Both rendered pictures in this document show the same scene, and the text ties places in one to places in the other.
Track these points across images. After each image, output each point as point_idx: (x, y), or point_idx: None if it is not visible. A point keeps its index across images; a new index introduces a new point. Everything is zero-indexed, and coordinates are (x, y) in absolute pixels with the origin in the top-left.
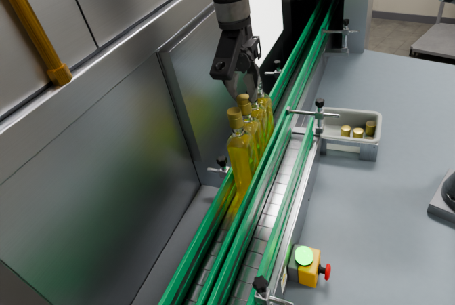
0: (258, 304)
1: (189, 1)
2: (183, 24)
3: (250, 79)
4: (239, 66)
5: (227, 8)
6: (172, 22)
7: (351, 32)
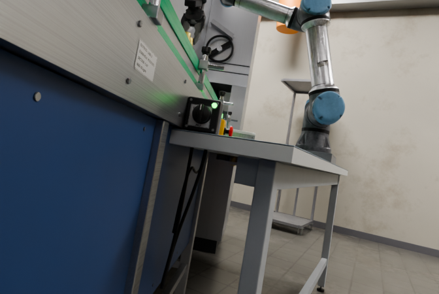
0: (196, 80)
1: None
2: None
3: (198, 25)
4: (195, 16)
5: None
6: None
7: (232, 120)
